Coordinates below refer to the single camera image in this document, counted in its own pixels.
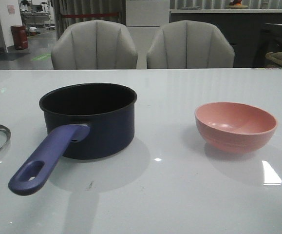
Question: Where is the fruit plate on counter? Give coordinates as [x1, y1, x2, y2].
[226, 0, 248, 9]

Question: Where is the dark counter with white top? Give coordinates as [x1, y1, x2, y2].
[169, 9, 282, 68]

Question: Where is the pink bowl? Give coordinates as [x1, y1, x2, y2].
[195, 102, 278, 154]

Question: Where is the dark blue saucepan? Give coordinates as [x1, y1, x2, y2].
[8, 83, 137, 195]

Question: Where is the beige chair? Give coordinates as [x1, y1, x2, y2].
[51, 20, 138, 70]
[147, 20, 235, 69]

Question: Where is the left beige chair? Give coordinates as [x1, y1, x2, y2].
[51, 20, 138, 70]

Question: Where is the right beige chair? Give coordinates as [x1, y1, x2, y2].
[147, 20, 235, 69]

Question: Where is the white cabinet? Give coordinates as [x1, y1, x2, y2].
[126, 0, 170, 69]

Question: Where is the red trash bin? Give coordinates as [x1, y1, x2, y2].
[11, 25, 28, 50]

